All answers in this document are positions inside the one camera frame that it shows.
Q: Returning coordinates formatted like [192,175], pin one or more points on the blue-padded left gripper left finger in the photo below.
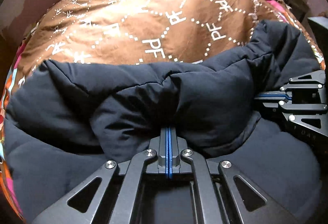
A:
[153,161]

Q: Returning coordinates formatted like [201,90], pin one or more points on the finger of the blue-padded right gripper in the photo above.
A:
[274,93]
[271,102]

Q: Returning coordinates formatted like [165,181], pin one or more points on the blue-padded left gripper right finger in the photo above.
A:
[205,198]

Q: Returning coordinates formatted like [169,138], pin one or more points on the colourful brown patterned duvet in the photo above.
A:
[139,32]

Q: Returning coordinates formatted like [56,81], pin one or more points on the dark navy padded jacket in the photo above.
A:
[68,119]

